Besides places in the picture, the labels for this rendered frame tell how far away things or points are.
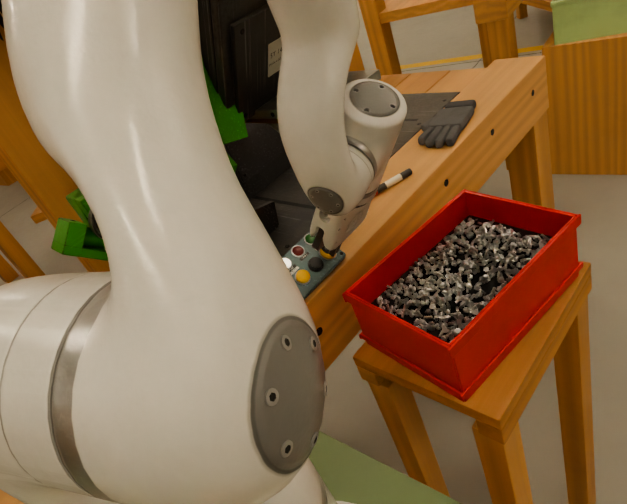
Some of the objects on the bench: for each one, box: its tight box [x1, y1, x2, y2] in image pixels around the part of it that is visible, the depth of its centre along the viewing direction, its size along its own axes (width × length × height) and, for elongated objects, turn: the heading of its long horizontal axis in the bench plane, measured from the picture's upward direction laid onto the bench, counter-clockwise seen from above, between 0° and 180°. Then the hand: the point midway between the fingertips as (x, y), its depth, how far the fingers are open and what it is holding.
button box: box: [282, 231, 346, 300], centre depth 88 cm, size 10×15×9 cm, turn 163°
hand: (330, 243), depth 85 cm, fingers closed
